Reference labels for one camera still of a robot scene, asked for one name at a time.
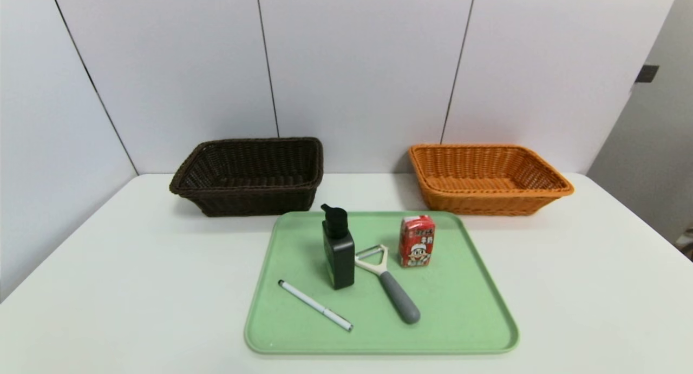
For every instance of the black pump bottle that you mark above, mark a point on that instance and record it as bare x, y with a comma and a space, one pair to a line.
340, 260

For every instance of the white pen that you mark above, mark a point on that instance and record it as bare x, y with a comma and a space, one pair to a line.
314, 304

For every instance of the dark brown wicker basket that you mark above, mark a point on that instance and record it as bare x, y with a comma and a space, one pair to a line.
243, 201

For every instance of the orange wicker basket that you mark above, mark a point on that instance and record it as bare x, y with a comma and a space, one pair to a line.
487, 203

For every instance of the red cartoon milk carton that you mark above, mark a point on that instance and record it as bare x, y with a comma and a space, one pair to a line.
417, 244

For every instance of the light green plastic tray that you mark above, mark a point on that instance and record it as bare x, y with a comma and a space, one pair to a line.
460, 298

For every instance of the dark square wall fixture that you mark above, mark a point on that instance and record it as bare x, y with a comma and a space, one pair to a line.
647, 73

